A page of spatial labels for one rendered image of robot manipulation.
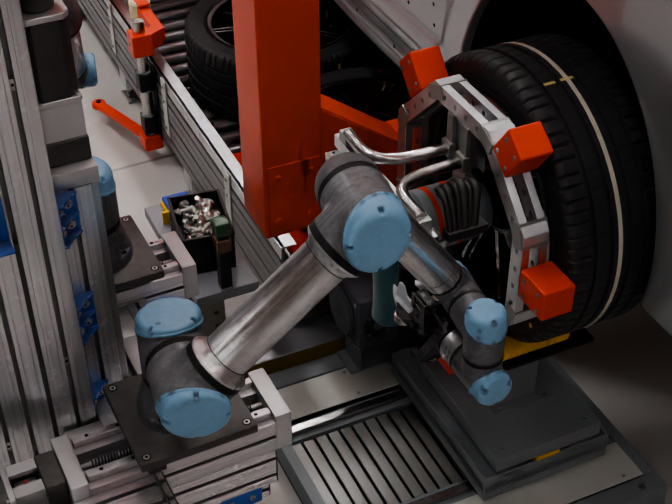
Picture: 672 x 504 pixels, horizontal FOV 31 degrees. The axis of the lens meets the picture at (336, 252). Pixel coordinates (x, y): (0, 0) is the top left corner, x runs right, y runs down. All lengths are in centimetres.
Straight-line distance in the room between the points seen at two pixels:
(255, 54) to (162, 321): 93
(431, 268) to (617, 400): 141
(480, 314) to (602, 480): 110
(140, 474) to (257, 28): 107
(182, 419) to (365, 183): 49
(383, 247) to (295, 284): 15
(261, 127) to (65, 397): 92
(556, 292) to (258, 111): 90
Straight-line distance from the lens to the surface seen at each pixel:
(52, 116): 205
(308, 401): 327
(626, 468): 318
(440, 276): 217
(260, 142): 292
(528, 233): 239
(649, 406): 347
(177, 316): 207
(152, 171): 430
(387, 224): 184
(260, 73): 281
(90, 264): 220
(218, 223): 292
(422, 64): 265
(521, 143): 233
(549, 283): 240
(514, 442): 299
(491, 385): 219
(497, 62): 252
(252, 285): 307
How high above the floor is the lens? 240
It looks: 38 degrees down
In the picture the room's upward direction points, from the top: straight up
